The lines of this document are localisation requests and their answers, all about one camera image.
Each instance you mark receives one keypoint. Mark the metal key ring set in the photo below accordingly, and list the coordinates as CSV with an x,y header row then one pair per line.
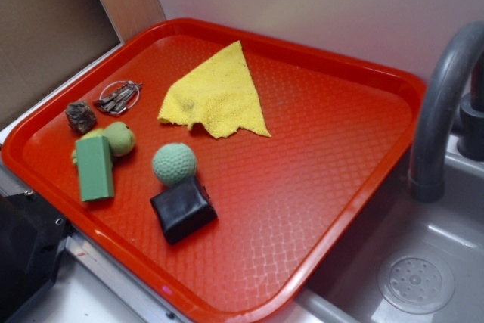
x,y
118,97

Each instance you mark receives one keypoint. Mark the black faucet handle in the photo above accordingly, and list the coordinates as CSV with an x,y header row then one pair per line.
x,y
470,143

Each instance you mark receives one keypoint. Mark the grey plastic sink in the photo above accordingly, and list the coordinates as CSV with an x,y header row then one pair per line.
x,y
344,286

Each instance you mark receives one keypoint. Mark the grey faucet spout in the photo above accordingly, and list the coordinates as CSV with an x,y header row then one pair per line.
x,y
439,114

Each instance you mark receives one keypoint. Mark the green dimpled ball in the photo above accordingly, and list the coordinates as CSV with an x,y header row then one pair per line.
x,y
173,163

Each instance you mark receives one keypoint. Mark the brown rock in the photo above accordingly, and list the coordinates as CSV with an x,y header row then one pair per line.
x,y
80,117

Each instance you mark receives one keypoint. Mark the yellow cloth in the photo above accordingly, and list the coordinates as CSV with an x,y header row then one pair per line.
x,y
218,94

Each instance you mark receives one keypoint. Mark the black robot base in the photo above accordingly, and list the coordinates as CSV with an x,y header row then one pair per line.
x,y
33,237

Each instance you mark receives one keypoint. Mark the green rectangular block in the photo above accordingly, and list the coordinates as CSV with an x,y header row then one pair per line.
x,y
94,169

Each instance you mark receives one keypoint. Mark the red plastic tray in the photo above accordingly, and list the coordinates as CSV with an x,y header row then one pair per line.
x,y
337,128

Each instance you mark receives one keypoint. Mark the black leather pouch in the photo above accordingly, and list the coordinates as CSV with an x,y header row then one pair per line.
x,y
183,209

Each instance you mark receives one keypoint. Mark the brown cardboard panel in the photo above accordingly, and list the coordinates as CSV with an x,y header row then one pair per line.
x,y
43,44

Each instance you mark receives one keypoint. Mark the green plush toy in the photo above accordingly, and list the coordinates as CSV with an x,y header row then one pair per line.
x,y
112,142

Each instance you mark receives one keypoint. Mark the sink drain cover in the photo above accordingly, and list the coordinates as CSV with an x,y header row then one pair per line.
x,y
416,281

